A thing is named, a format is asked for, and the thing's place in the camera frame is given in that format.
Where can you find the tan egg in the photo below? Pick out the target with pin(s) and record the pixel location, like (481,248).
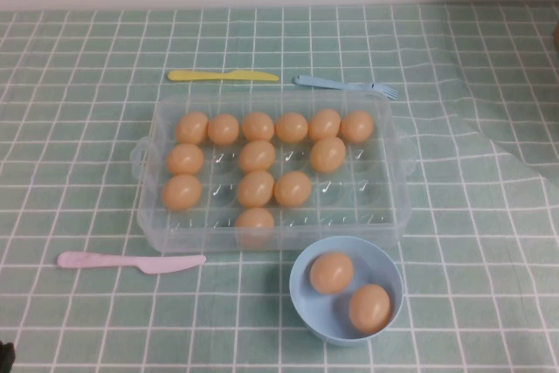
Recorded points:
(223,129)
(357,126)
(255,188)
(182,192)
(192,127)
(257,156)
(257,126)
(328,154)
(291,127)
(324,124)
(292,188)
(332,272)
(254,218)
(369,308)
(185,159)

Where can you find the green checked tablecloth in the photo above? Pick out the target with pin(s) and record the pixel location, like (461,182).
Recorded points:
(458,216)

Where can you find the yellow plastic knife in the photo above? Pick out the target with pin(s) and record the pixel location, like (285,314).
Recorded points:
(205,76)

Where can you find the pink plastic knife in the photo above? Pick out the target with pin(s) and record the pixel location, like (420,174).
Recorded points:
(131,262)

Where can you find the clear plastic egg box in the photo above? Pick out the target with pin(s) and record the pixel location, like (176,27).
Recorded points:
(384,198)

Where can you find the blue plastic fork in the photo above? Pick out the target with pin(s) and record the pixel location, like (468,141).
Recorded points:
(332,83)

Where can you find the blue plastic bowl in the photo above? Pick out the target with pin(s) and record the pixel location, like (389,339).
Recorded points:
(305,303)

